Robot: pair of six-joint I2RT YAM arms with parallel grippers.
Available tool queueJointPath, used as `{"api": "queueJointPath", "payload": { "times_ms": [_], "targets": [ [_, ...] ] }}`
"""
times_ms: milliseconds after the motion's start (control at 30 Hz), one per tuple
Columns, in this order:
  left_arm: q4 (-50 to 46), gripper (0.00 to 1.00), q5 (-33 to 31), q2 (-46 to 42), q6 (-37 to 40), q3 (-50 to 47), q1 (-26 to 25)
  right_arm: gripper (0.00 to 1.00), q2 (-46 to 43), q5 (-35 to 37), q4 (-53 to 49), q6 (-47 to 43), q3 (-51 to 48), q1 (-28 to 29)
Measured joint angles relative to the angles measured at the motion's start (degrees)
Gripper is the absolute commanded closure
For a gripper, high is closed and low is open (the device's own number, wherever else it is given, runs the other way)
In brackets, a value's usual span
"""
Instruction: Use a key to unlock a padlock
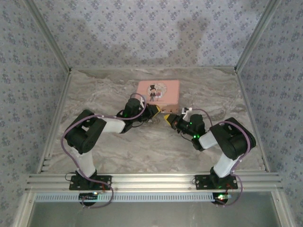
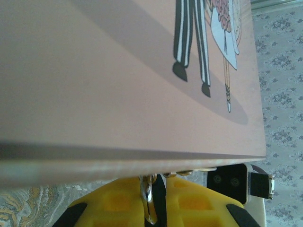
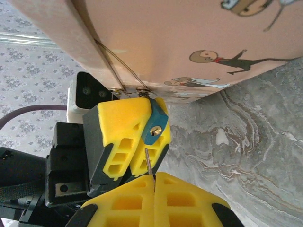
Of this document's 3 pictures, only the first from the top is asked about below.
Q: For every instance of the pink tin box with couple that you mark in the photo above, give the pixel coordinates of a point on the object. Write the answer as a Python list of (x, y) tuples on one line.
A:
[(170, 91)]

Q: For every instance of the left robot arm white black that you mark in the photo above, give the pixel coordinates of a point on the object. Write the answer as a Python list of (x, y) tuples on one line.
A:
[(87, 132)]

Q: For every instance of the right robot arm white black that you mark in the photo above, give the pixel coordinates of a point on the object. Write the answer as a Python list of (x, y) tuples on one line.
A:
[(232, 137)]

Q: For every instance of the right controller board with LED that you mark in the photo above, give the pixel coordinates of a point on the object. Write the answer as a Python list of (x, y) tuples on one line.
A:
[(221, 197)]

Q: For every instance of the controller board with led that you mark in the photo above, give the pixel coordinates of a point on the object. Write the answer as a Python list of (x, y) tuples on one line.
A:
[(221, 197), (88, 196)]

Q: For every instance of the left controller board with LED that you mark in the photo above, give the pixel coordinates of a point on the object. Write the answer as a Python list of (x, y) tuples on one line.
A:
[(88, 196)]

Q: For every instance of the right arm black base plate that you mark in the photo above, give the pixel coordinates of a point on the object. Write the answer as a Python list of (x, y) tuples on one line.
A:
[(202, 182)]

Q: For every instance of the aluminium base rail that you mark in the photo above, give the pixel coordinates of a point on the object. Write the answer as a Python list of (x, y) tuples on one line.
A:
[(151, 182)]

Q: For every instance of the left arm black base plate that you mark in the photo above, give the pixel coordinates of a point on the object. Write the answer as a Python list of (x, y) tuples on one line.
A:
[(104, 180)]

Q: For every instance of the aluminium corner post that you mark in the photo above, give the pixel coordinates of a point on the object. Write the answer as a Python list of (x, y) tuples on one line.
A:
[(258, 35), (47, 35)]

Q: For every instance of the aluminium lower frame post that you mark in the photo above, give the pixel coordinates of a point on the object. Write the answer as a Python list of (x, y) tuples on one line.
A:
[(284, 212), (23, 210)]

